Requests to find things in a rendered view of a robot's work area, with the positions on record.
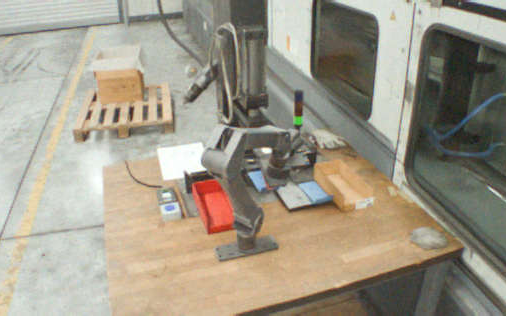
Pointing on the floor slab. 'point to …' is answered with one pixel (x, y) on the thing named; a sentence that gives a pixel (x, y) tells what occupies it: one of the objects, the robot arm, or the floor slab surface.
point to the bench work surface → (436, 262)
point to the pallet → (87, 120)
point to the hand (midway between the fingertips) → (269, 187)
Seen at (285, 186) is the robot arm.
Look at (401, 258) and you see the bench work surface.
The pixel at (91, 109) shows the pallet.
